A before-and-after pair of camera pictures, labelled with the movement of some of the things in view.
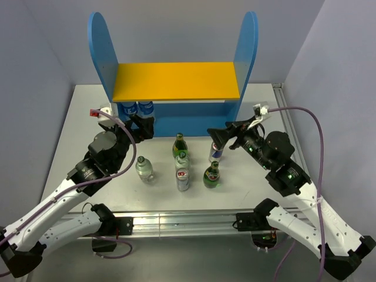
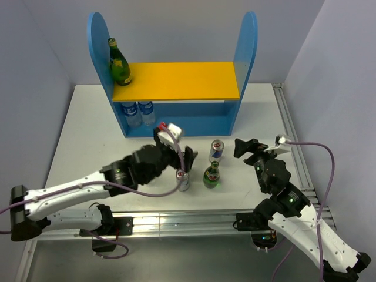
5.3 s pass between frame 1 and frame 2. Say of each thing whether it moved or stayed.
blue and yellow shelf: stayed
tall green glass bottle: moved
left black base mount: stayed
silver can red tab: stayed
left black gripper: moved
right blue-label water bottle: stayed
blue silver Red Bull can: stayed
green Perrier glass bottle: stayed
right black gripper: moved
